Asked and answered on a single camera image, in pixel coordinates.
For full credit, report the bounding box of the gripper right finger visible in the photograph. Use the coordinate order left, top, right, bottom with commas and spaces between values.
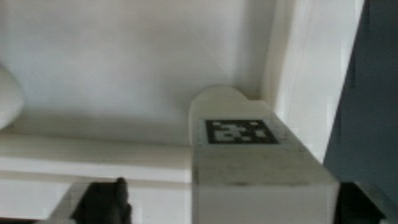
334, 182, 398, 224

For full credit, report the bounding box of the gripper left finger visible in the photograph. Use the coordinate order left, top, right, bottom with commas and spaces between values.
37, 177, 135, 224

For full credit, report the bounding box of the white leg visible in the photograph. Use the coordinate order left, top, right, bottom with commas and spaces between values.
188, 86, 339, 224

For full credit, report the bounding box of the white square tabletop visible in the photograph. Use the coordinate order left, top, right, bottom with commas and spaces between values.
0, 0, 364, 224

